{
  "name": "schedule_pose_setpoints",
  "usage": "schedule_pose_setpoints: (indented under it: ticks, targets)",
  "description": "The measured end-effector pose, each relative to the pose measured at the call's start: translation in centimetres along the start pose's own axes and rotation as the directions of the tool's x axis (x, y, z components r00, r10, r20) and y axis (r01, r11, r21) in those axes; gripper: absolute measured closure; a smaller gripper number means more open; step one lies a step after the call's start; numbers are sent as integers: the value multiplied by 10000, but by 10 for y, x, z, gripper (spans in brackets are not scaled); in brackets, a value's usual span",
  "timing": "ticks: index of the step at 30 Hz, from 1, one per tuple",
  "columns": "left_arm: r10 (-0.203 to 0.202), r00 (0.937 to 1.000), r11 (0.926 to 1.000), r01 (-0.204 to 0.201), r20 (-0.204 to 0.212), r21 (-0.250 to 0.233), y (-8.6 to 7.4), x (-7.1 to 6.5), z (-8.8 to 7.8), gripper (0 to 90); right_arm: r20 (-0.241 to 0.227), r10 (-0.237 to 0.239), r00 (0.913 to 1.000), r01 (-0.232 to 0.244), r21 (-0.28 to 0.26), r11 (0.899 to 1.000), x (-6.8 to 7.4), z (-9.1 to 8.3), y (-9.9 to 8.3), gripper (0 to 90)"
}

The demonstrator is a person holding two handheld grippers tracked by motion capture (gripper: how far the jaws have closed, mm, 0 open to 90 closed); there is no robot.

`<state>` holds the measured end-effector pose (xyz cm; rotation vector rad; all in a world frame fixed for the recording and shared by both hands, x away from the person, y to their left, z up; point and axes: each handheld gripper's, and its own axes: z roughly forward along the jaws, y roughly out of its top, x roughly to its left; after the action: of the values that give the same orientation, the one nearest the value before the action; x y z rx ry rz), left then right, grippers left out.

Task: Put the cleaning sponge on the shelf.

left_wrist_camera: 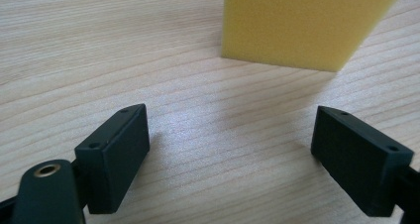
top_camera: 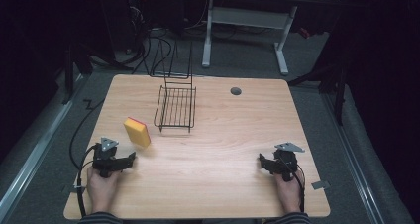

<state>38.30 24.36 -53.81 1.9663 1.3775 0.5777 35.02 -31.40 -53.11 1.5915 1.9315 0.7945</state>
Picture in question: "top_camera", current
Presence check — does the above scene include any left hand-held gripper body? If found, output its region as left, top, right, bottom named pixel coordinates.
left=91, top=137, right=131, bottom=179

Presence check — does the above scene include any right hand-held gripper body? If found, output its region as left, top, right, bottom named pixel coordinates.
left=269, top=142, right=306, bottom=182

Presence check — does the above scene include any person's left hand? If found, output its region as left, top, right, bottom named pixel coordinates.
left=86, top=166, right=124, bottom=215

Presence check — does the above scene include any person's right hand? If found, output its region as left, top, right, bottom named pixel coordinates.
left=274, top=169, right=306, bottom=215

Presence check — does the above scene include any yellow sponge with red side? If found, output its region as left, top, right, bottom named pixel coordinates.
left=123, top=116, right=153, bottom=149

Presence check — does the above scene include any black metal stand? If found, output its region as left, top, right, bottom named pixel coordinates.
left=286, top=59, right=349, bottom=127
left=61, top=43, right=95, bottom=105

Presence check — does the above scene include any dark computer tower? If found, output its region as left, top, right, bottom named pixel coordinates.
left=98, top=0, right=152, bottom=55

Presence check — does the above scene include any white-legged wooden desk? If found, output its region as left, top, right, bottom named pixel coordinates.
left=201, top=0, right=342, bottom=76

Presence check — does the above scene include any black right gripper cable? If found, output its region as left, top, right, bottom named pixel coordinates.
left=280, top=156, right=306, bottom=214

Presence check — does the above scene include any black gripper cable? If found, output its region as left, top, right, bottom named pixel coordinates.
left=280, top=156, right=306, bottom=214
left=68, top=98, right=106, bottom=218

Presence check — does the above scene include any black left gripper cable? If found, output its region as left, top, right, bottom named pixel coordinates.
left=68, top=98, right=106, bottom=218

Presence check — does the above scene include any black wire rack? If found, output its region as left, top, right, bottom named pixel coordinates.
left=149, top=39, right=198, bottom=134

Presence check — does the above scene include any grey metal floor rail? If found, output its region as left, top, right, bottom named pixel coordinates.
left=0, top=72, right=87, bottom=222
left=321, top=91, right=387, bottom=224

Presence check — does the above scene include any bundle of black floor cables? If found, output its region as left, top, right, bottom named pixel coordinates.
left=88, top=5, right=212, bottom=75

